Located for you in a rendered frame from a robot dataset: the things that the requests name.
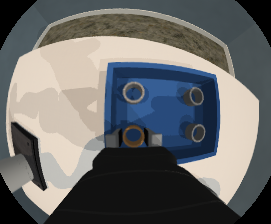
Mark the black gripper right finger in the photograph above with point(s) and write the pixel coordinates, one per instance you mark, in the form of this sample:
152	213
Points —
152	139

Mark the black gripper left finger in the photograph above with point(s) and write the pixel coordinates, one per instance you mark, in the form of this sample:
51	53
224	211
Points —
114	140

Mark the blue crate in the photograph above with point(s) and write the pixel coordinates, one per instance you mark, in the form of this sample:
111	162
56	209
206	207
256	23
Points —
162	108

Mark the bronze bushing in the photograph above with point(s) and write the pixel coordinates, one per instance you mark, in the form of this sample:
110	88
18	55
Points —
135	143

